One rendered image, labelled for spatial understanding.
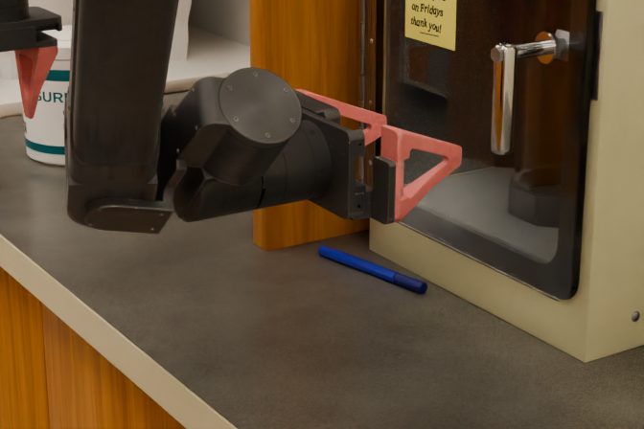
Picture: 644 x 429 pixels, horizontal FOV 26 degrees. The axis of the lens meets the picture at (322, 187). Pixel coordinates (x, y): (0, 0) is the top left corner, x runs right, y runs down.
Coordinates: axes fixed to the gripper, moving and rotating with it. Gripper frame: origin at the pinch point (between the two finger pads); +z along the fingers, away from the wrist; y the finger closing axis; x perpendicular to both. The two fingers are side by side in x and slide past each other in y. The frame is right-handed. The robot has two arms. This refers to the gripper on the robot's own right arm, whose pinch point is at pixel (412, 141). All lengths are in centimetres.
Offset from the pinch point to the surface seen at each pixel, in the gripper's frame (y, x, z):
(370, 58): 25.9, 0.5, 13.6
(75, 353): 40, 31, -12
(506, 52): 0.1, -5.8, 8.8
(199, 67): 117, 24, 42
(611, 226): -4.6, 8.6, 16.9
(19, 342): 57, 36, -12
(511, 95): 0.0, -2.3, 9.4
